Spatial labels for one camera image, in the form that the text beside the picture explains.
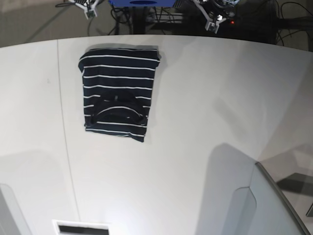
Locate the navy white striped t-shirt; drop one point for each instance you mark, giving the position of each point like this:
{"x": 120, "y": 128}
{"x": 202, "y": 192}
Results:
{"x": 117, "y": 90}

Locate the black stand pole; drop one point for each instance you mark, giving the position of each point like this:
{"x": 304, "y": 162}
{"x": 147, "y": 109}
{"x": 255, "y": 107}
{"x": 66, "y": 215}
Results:
{"x": 139, "y": 15}

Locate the blue box on stand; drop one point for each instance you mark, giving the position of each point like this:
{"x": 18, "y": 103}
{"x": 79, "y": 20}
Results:
{"x": 142, "y": 3}

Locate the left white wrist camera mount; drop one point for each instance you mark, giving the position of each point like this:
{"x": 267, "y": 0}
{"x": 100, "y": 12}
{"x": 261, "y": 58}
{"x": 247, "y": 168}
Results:
{"x": 215, "y": 10}

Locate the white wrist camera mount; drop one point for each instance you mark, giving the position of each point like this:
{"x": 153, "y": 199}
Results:
{"x": 215, "y": 10}
{"x": 88, "y": 6}

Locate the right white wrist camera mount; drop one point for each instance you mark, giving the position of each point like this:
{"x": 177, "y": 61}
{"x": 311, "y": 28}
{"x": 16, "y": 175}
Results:
{"x": 88, "y": 6}

